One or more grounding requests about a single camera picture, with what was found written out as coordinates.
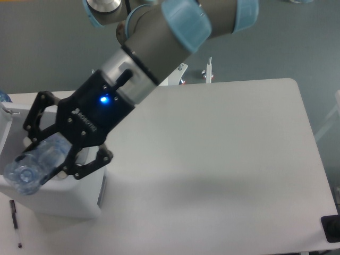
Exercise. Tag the black device at table edge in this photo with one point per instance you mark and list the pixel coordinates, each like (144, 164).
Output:
(330, 225)

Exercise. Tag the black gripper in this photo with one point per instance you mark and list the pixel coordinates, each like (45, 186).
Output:
(85, 119)

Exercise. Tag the black pen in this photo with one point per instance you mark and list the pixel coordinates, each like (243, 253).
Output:
(15, 223)

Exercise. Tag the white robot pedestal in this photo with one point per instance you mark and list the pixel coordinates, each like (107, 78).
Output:
(181, 75)

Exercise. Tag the white trash can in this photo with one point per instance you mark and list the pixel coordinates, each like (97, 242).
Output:
(62, 195)

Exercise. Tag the clear plastic water bottle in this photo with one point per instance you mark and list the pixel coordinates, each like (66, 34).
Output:
(30, 169)

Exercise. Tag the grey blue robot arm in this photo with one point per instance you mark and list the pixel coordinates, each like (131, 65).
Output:
(157, 39)

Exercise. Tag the white frame at right edge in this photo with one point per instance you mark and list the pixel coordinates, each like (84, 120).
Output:
(331, 118)

